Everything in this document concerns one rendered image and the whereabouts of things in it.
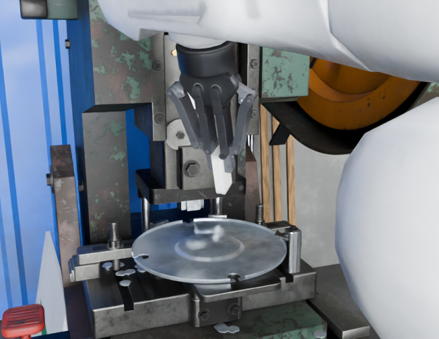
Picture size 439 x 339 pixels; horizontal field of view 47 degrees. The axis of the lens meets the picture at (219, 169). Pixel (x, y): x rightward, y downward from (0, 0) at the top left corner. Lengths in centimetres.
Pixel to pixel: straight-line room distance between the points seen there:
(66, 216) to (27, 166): 90
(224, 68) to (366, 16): 39
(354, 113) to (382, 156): 90
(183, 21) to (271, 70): 57
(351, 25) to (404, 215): 13
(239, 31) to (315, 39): 5
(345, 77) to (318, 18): 88
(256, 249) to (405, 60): 72
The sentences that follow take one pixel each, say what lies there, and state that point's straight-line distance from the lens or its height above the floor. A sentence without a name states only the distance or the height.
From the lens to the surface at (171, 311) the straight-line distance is 97.
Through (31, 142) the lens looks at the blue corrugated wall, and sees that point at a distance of 212.
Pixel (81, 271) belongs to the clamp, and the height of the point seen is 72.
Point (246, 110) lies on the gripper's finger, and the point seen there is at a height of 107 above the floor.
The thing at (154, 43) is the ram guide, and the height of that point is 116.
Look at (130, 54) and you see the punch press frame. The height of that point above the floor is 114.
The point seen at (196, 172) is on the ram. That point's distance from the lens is 91.
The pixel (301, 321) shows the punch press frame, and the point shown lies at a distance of 101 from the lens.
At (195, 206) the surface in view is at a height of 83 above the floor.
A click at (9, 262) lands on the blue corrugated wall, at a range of 225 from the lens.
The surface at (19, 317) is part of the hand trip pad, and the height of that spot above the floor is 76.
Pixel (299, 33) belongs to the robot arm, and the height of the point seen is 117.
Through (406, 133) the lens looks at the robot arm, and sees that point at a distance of 18.
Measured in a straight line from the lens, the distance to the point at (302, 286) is 106.
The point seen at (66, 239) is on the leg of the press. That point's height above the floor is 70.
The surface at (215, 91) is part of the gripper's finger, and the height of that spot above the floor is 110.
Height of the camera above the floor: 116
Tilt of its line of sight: 15 degrees down
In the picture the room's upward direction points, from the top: straight up
